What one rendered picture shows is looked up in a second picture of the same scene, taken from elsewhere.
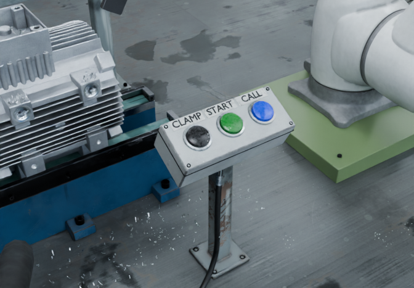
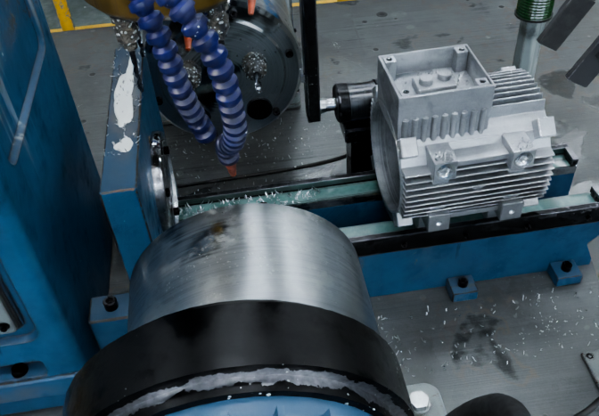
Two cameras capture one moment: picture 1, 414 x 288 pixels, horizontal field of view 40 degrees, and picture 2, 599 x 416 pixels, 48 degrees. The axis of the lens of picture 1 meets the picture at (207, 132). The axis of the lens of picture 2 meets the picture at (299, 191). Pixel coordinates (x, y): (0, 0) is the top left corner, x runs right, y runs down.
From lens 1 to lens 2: 0.17 m
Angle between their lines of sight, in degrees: 22
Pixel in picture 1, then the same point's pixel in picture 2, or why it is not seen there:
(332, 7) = not seen: outside the picture
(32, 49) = (471, 103)
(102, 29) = (527, 61)
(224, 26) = not seen: outside the picture
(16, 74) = (447, 126)
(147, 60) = (565, 96)
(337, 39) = not seen: outside the picture
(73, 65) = (508, 125)
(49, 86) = (477, 144)
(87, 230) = (468, 295)
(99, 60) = (539, 126)
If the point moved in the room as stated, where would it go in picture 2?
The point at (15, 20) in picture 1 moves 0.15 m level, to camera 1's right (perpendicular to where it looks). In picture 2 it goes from (455, 62) to (576, 85)
